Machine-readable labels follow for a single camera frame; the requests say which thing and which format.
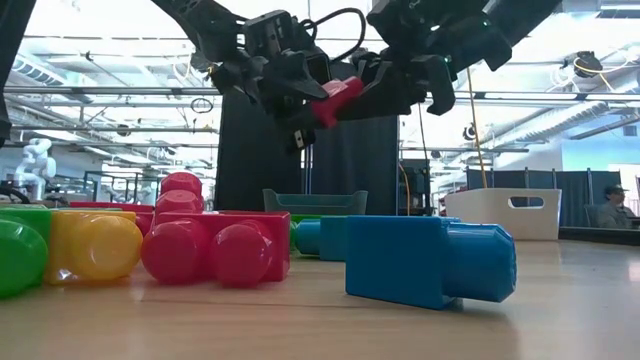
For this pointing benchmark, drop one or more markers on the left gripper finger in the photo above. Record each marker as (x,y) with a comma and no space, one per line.
(295,80)
(302,125)

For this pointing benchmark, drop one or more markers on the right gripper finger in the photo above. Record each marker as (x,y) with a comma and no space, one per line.
(372,67)
(390,102)

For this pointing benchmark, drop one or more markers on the large blue building block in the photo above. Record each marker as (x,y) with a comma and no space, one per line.
(330,240)

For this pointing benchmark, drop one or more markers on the blue one-stud block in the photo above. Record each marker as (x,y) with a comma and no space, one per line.
(400,260)

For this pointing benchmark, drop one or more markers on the long red building block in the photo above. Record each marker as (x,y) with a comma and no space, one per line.
(145,222)

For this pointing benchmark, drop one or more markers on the yellow one-stud block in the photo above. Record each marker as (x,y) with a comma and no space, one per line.
(100,245)

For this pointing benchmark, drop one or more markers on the green two-stud block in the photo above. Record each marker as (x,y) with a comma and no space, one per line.
(20,260)

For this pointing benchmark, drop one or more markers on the black folding partition screen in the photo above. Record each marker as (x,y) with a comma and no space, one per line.
(250,165)

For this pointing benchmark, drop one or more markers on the teal plastic bin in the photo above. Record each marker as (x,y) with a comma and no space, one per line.
(315,205)

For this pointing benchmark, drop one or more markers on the round black ceiling device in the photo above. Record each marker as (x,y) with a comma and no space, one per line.
(470,132)

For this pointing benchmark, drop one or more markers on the black equipment rack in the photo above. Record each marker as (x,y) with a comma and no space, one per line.
(417,190)

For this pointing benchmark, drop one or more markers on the white plastic bin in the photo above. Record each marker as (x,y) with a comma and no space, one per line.
(480,220)

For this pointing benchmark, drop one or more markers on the dark blue room divider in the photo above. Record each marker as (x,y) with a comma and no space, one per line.
(575,200)

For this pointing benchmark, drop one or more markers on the white humanoid robot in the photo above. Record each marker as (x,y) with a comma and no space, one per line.
(35,165)

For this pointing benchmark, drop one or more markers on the person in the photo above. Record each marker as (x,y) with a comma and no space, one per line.
(612,215)

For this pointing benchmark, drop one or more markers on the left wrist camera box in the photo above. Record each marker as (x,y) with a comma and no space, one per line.
(270,32)

